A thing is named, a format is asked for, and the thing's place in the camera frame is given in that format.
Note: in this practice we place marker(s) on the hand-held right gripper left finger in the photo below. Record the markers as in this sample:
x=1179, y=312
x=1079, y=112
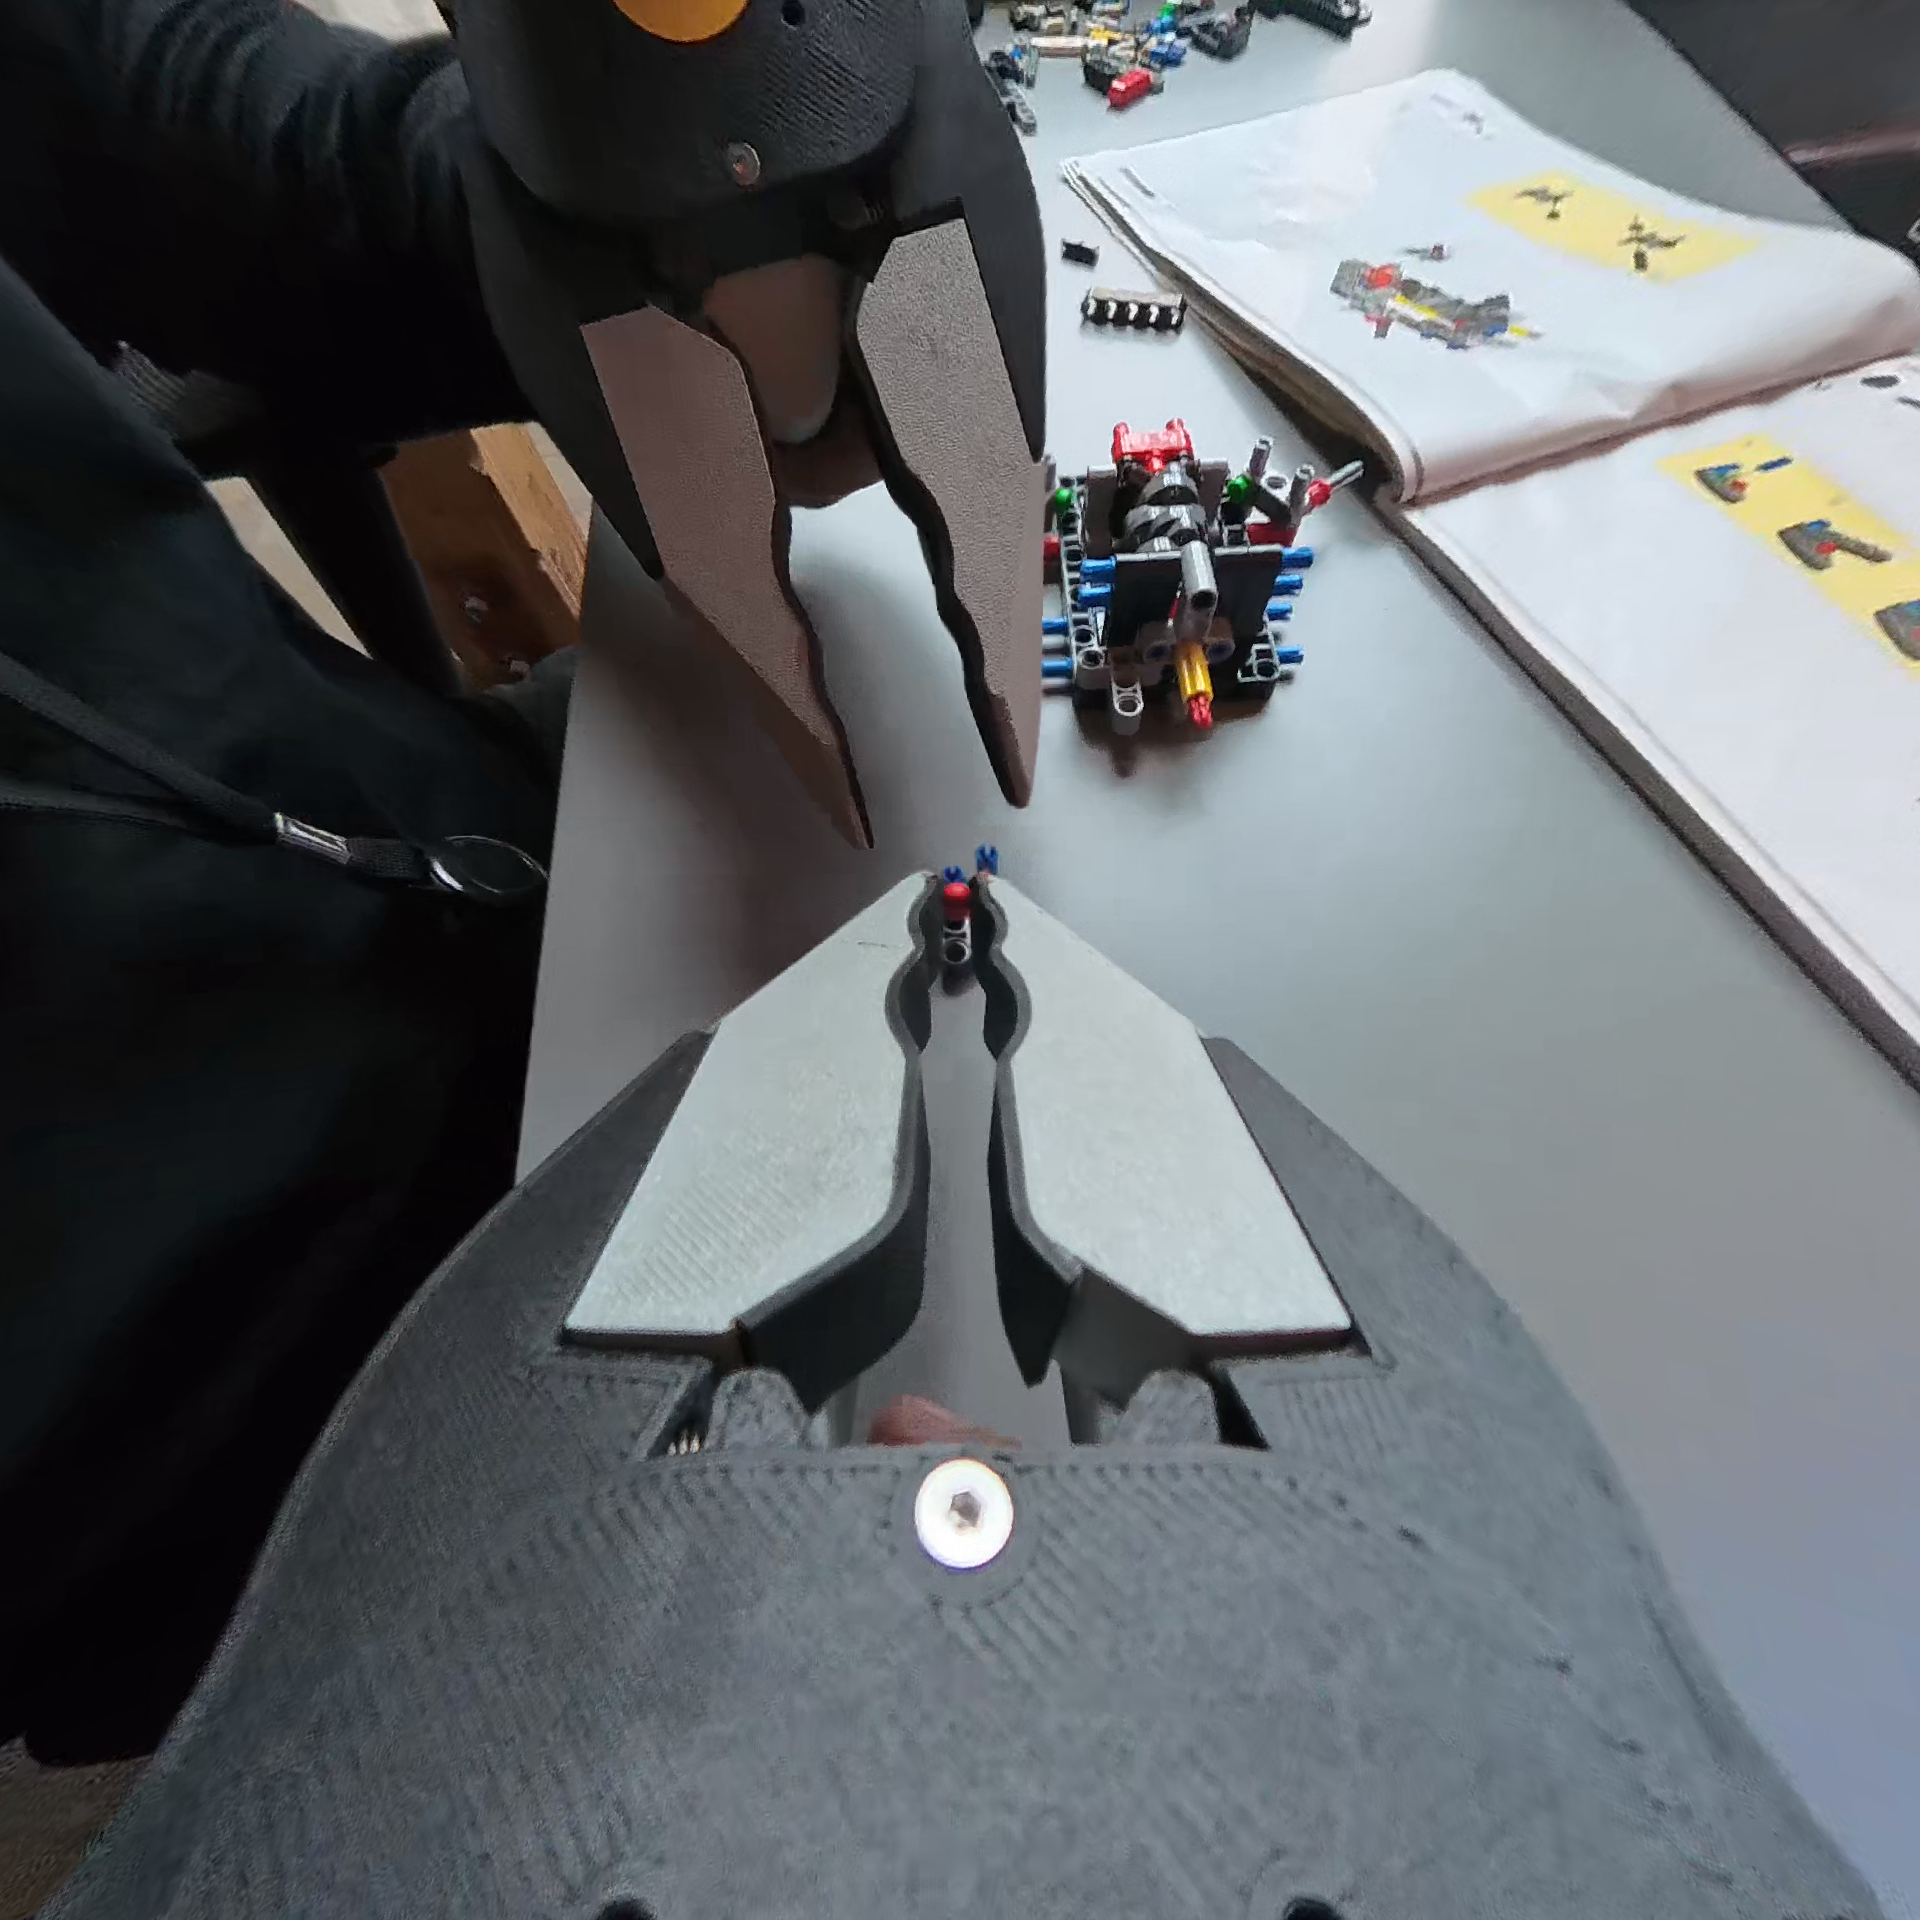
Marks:
x=764, y=1182

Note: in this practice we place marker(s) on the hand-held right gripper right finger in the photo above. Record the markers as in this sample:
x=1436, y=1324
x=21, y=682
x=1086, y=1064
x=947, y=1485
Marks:
x=1154, y=1182

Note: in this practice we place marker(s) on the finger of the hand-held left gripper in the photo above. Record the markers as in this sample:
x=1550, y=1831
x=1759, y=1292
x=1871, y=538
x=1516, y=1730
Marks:
x=961, y=448
x=704, y=495

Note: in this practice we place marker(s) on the black lego beam with holes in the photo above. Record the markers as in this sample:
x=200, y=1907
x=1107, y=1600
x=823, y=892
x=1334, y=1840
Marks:
x=1131, y=308

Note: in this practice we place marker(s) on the black lego connector blue pins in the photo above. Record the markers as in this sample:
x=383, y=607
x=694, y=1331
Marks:
x=961, y=944

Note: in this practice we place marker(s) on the person's left forearm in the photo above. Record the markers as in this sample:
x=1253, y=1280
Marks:
x=224, y=180

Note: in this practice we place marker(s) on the lego chassis assembly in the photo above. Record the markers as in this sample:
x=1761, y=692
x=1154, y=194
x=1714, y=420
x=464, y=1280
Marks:
x=1184, y=582

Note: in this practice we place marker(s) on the pile of loose lego pieces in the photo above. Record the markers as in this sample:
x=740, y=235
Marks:
x=1141, y=51

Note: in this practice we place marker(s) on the lego instruction booklet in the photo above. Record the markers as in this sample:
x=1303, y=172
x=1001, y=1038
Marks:
x=1576, y=388

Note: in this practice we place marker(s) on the person's right hand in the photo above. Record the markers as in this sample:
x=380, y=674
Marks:
x=929, y=1420

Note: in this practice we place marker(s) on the wooden frame with bolts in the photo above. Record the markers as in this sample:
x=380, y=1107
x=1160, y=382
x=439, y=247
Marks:
x=496, y=541

